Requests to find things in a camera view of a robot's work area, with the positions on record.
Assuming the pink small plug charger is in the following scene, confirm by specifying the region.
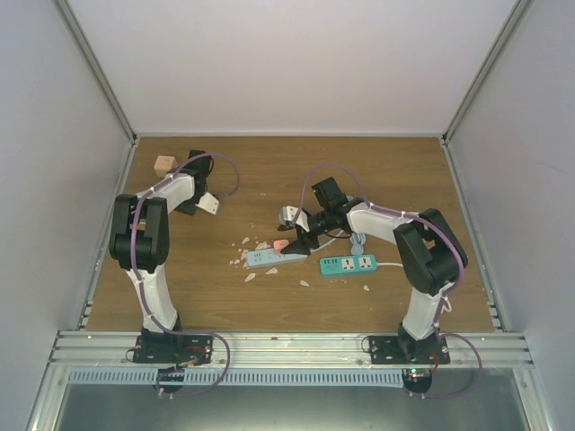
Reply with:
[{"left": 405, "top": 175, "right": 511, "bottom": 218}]
[{"left": 273, "top": 240, "right": 289, "bottom": 252}]

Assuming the light blue power strip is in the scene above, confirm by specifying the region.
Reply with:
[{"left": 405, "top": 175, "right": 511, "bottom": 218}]
[{"left": 246, "top": 249, "right": 308, "bottom": 268}]

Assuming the teal power strip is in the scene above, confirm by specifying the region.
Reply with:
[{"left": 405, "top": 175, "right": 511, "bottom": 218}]
[{"left": 319, "top": 254, "right": 377, "bottom": 277}]

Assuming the peach cube plug adapter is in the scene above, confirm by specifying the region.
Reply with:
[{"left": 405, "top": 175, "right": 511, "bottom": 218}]
[{"left": 154, "top": 155, "right": 179, "bottom": 179}]

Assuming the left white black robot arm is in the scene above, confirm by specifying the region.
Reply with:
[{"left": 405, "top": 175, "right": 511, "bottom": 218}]
[{"left": 109, "top": 150, "right": 220, "bottom": 363}]

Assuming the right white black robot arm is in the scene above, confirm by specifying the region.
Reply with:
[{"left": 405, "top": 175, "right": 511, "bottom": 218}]
[{"left": 278, "top": 177, "right": 468, "bottom": 364}]

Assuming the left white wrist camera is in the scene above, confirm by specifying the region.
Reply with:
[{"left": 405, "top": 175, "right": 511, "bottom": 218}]
[{"left": 196, "top": 192, "right": 220, "bottom": 216}]

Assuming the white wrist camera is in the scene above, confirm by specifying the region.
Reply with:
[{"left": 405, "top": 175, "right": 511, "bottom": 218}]
[
  {"left": 196, "top": 192, "right": 220, "bottom": 216},
  {"left": 278, "top": 206, "right": 310, "bottom": 233}
]

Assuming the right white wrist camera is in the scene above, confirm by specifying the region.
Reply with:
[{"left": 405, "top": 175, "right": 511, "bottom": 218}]
[{"left": 278, "top": 206, "right": 310, "bottom": 233}]

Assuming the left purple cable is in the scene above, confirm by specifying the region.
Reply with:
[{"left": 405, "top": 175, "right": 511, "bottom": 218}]
[{"left": 129, "top": 152, "right": 242, "bottom": 336}]

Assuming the purple cable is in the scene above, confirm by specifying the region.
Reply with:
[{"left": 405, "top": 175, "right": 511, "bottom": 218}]
[
  {"left": 291, "top": 163, "right": 466, "bottom": 324},
  {"left": 129, "top": 152, "right": 242, "bottom": 336}
]

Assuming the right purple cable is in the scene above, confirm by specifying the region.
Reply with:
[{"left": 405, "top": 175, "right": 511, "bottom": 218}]
[{"left": 291, "top": 163, "right": 466, "bottom": 324}]

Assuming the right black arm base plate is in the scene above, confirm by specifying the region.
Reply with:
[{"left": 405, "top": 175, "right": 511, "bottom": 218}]
[{"left": 361, "top": 335, "right": 451, "bottom": 365}]

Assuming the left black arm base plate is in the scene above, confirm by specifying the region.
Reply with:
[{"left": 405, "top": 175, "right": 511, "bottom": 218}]
[{"left": 125, "top": 330, "right": 213, "bottom": 367}]

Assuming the white coiled power cord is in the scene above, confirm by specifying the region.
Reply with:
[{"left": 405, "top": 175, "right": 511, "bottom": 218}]
[{"left": 376, "top": 261, "right": 453, "bottom": 314}]

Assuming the aluminium front rail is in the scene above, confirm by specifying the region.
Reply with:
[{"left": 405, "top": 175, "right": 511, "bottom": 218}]
[{"left": 49, "top": 331, "right": 535, "bottom": 369}]

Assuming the left aluminium corner post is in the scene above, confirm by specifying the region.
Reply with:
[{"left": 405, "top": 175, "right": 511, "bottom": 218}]
[{"left": 52, "top": 0, "right": 137, "bottom": 146}]

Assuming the aluminium corner post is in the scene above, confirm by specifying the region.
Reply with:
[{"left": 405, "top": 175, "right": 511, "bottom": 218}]
[
  {"left": 440, "top": 0, "right": 533, "bottom": 146},
  {"left": 52, "top": 0, "right": 137, "bottom": 146}
]

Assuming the grey slotted cable duct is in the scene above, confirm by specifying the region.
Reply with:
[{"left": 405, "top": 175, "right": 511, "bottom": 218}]
[{"left": 68, "top": 367, "right": 403, "bottom": 388}]

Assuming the right aluminium corner post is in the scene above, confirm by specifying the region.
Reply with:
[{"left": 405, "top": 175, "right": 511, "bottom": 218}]
[{"left": 440, "top": 0, "right": 533, "bottom": 146}]

